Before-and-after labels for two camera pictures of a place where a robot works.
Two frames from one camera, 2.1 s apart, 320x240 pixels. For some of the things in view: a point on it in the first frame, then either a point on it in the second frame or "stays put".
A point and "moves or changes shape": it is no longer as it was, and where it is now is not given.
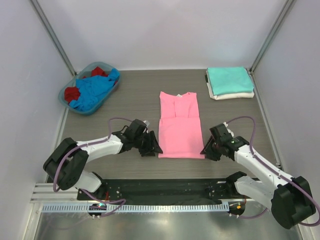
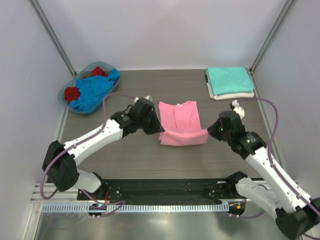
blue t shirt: x=92 y=89 stays put
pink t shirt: x=180 y=134 moves or changes shape
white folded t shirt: x=225 y=96 stays put
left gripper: x=149 y=143 → x=152 y=121
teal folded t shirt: x=229 y=80 stays put
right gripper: x=212 y=145 → x=217 y=130
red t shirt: x=72 y=93 stays put
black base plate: x=167 y=189 stays put
